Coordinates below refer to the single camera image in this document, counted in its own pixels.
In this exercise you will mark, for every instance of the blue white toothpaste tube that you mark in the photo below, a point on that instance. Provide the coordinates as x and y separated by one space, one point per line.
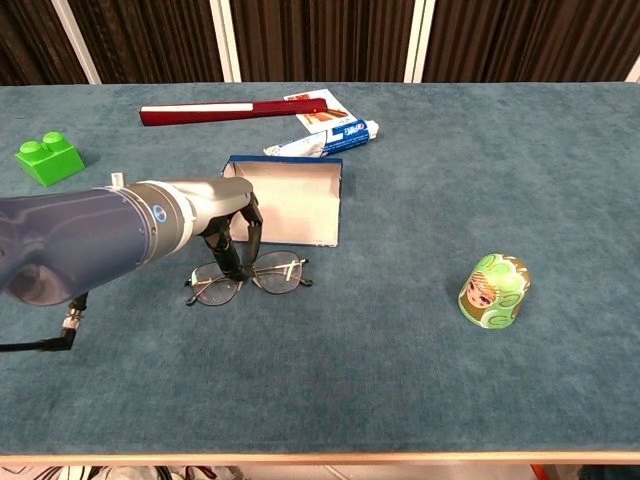
345 135

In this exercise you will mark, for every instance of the thin metal frame eyeglasses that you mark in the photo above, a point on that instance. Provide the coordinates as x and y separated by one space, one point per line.
280 280

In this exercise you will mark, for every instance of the grey black left robot hand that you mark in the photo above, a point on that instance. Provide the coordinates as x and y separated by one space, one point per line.
225 197

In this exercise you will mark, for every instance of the green toy building block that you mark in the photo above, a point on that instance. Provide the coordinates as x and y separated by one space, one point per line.
50 162

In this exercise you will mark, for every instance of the dark brown pleated curtain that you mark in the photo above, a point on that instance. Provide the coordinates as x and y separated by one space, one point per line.
325 40

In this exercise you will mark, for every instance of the blue velvet table cloth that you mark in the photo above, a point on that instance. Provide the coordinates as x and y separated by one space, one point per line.
350 375

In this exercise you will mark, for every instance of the blue grey left robot arm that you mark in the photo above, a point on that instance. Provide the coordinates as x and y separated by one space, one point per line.
75 235

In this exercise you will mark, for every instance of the blue glasses case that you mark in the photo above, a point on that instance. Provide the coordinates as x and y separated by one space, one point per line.
300 210

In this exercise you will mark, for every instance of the white picture card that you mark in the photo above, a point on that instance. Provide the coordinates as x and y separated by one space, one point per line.
325 120

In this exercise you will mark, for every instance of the green painted nesting doll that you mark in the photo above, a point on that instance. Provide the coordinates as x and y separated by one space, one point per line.
492 295

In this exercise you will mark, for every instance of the wooden table edge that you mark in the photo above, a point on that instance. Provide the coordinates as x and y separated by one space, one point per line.
320 458

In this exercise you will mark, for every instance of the dark red folded fan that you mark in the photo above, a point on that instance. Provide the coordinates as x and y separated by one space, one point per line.
200 114

